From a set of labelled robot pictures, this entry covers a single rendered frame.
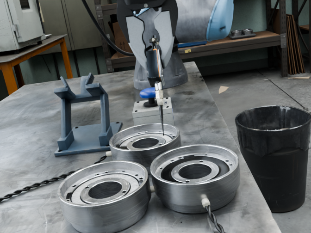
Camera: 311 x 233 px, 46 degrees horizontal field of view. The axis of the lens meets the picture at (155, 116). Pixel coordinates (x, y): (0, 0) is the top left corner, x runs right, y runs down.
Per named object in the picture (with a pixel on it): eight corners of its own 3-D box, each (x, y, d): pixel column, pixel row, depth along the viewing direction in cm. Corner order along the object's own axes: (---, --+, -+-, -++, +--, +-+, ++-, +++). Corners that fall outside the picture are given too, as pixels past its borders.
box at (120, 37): (158, 52, 390) (153, 15, 378) (113, 58, 388) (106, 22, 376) (155, 46, 428) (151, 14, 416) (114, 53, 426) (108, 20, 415)
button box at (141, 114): (175, 131, 65) (171, 105, 63) (136, 136, 65) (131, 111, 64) (173, 117, 73) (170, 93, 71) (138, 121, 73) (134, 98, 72)
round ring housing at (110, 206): (59, 247, 38) (49, 213, 37) (71, 196, 48) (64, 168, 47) (157, 229, 39) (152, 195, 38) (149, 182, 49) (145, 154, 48)
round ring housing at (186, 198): (151, 179, 50) (147, 151, 48) (227, 166, 50) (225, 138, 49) (159, 224, 40) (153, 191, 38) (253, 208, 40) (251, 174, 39)
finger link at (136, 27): (151, 64, 65) (148, 11, 62) (149, 72, 60) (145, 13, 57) (133, 65, 66) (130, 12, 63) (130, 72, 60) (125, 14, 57)
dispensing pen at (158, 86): (152, 131, 55) (142, 31, 59) (155, 137, 59) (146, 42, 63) (166, 129, 54) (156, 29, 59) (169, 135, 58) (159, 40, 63)
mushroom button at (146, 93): (164, 116, 66) (160, 90, 64) (142, 119, 66) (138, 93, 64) (164, 110, 70) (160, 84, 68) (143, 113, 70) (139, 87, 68)
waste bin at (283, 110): (324, 213, 164) (324, 124, 151) (249, 222, 166) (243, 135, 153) (297, 177, 197) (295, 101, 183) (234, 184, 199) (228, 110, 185)
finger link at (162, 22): (180, 59, 65) (169, 6, 62) (181, 65, 59) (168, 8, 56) (163, 63, 65) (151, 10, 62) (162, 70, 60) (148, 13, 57)
